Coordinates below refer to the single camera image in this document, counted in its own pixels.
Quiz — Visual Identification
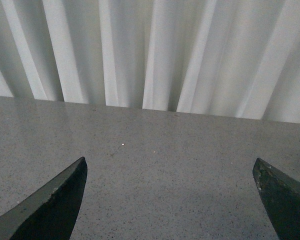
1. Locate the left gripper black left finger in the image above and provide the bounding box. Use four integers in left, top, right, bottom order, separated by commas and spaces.
0, 157, 88, 240

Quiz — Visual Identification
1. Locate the white curtain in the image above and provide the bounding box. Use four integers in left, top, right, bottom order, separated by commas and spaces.
0, 0, 300, 123

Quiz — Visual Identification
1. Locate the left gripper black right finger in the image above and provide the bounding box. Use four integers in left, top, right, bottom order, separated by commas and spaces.
252, 158, 300, 240

